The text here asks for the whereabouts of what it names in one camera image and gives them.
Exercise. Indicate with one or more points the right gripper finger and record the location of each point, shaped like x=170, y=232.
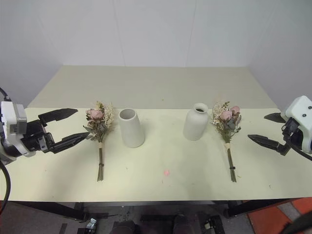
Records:
x=275, y=117
x=267, y=142

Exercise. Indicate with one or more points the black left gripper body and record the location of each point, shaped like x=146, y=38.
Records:
x=34, y=139

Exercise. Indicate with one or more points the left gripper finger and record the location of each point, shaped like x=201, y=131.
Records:
x=70, y=141
x=59, y=114

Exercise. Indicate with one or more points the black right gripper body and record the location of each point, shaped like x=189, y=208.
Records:
x=291, y=130

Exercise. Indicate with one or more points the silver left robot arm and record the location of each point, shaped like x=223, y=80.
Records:
x=6, y=152

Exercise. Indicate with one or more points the white tapered ceramic vase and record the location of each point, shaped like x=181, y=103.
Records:
x=131, y=130

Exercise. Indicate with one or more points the white bottle-shaped ceramic vase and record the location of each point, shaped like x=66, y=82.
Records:
x=195, y=125

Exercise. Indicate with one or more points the dried pink rose bouquet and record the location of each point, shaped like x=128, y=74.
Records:
x=99, y=126
x=228, y=126

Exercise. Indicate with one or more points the orange floor mat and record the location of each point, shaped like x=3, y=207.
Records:
x=275, y=214

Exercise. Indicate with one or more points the silver metal caster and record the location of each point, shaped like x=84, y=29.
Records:
x=91, y=223
x=209, y=223

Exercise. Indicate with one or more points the small pink petal scrap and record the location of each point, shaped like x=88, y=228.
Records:
x=167, y=172

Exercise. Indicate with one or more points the black table frame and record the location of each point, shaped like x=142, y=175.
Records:
x=61, y=210

